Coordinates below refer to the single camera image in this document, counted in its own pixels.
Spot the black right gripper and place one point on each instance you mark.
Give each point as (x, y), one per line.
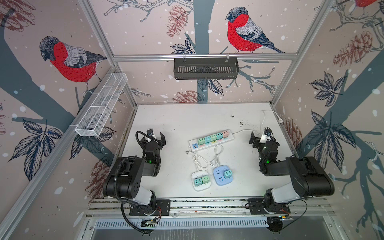
(257, 141)

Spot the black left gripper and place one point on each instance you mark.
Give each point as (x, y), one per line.
(161, 142)

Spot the white multicolour power strip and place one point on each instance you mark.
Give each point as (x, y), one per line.
(193, 144)

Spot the teal charger plug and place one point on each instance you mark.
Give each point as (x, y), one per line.
(207, 139)
(220, 136)
(197, 182)
(227, 174)

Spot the green charger plug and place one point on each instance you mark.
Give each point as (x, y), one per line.
(205, 179)
(213, 137)
(201, 141)

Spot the blue square socket cube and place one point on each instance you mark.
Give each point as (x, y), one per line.
(218, 175)

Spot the white square socket cube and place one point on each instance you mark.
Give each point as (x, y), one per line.
(200, 174)

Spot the green charger plug bottom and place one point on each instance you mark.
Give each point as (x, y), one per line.
(205, 179)

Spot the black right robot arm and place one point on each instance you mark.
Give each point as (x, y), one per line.
(308, 178)

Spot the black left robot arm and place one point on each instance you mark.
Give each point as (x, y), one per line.
(124, 183)

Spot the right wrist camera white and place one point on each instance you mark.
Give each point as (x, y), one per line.
(264, 136)

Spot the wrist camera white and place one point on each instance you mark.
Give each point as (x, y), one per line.
(264, 136)
(151, 136)

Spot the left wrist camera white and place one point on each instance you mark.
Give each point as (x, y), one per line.
(151, 136)

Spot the white wire mesh shelf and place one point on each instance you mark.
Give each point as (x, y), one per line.
(94, 120)

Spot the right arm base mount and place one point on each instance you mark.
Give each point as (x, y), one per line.
(258, 206)

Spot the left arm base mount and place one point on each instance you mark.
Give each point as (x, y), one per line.
(157, 208)

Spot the black wall shelf basket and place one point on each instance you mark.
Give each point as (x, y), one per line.
(206, 69)

